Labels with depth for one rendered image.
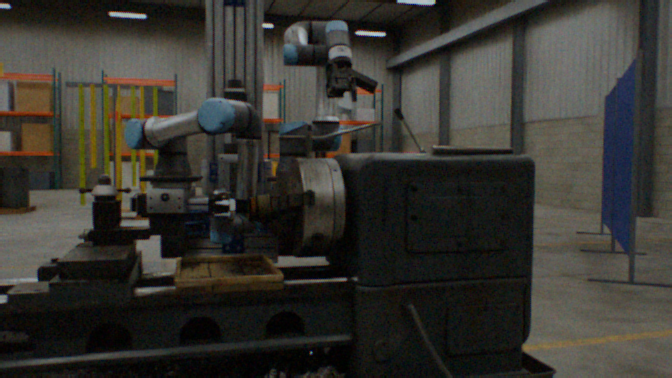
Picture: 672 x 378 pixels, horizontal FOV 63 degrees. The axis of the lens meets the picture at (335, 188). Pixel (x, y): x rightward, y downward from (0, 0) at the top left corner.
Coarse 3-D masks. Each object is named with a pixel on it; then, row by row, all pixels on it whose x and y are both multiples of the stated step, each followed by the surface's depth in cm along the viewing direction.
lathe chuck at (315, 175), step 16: (304, 160) 169; (320, 160) 171; (304, 176) 162; (320, 176) 164; (304, 192) 160; (320, 192) 161; (304, 208) 159; (320, 208) 160; (304, 224) 160; (320, 224) 161; (304, 240) 162; (304, 256) 170; (320, 256) 172
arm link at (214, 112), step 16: (192, 112) 196; (208, 112) 186; (224, 112) 184; (240, 112) 190; (128, 128) 209; (144, 128) 206; (160, 128) 203; (176, 128) 199; (192, 128) 195; (208, 128) 186; (224, 128) 187; (240, 128) 193; (128, 144) 210; (144, 144) 209; (160, 144) 209
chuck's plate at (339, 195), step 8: (328, 160) 172; (336, 168) 167; (336, 176) 165; (336, 184) 163; (336, 192) 162; (344, 192) 163; (336, 200) 162; (344, 200) 162; (336, 208) 161; (344, 208) 162; (336, 216) 162; (344, 216) 162; (336, 224) 162; (344, 224) 163; (336, 232) 163; (336, 240) 165; (336, 248) 168; (328, 256) 173
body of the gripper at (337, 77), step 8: (328, 64) 179; (336, 64) 180; (344, 64) 180; (352, 64) 181; (328, 72) 179; (336, 72) 177; (344, 72) 179; (328, 80) 179; (336, 80) 175; (344, 80) 176; (352, 80) 178; (336, 88) 175; (344, 88) 175; (328, 96) 180; (336, 96) 179
